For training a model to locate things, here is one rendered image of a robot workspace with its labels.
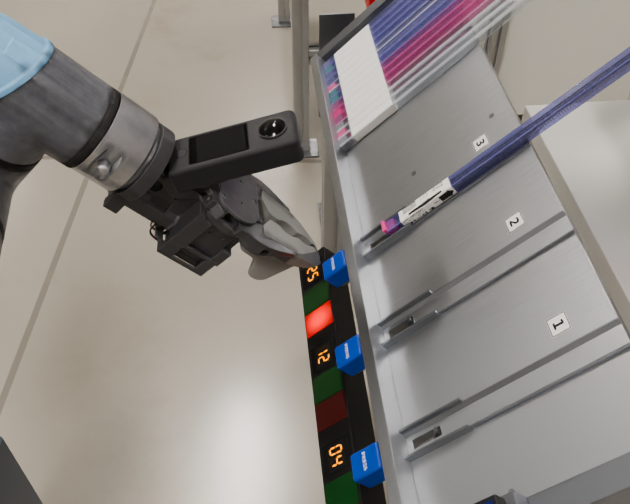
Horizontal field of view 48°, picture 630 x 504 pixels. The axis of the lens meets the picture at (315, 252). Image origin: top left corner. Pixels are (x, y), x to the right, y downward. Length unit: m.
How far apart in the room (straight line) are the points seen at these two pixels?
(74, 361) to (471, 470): 1.17
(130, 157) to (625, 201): 0.65
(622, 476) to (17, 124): 0.48
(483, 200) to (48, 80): 0.37
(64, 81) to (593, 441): 0.45
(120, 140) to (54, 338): 1.10
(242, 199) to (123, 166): 0.12
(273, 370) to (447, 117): 0.88
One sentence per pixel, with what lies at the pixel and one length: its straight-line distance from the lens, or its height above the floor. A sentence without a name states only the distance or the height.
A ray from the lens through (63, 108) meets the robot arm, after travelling 0.58.
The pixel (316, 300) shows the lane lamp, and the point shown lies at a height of 0.66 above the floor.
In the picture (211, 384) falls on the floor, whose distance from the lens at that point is 1.50.
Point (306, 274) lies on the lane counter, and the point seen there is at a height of 0.65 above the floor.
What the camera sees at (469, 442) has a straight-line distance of 0.56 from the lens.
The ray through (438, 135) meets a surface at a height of 0.80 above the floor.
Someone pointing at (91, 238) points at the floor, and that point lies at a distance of 1.84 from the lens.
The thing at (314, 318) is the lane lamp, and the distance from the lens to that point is 0.75.
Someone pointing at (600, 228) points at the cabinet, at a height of 0.62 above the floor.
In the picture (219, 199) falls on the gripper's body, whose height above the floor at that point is 0.82.
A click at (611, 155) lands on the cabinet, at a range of 1.08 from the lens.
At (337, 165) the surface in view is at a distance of 0.80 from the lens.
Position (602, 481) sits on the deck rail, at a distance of 0.49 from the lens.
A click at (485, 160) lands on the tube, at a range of 0.67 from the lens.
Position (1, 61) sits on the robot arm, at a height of 0.97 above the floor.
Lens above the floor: 1.23
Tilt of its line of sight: 46 degrees down
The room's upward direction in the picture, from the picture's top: straight up
